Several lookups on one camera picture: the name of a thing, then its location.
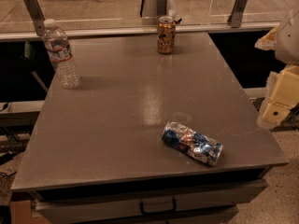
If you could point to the metal horizontal rail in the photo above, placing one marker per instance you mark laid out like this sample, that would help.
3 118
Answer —
202 28

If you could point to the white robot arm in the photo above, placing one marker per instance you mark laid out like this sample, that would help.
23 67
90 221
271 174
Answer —
286 48

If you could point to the left metal bracket post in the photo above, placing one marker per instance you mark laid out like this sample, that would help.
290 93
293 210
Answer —
36 15

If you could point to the black drawer handle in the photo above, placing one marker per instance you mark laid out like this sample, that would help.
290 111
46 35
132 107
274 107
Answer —
159 206

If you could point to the orange soda can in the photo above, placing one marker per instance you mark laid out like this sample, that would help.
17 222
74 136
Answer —
166 29

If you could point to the right metal bracket post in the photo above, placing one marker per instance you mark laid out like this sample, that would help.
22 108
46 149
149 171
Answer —
236 16

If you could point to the clear plastic water bottle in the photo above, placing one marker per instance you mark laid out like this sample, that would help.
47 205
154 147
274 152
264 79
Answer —
60 54

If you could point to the grey drawer front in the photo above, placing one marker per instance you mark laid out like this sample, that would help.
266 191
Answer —
207 204

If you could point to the metal bracket post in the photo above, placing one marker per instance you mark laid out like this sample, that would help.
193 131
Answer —
152 10
36 15
236 16

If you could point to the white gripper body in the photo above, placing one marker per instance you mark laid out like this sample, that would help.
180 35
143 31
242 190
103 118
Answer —
288 42

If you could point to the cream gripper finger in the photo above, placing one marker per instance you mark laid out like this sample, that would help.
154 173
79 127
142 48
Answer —
267 42
270 116

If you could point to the middle metal bracket post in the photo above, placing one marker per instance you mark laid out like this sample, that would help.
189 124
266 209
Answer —
152 10

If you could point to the blue silver energy drink can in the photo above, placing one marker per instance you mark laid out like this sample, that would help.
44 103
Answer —
191 143

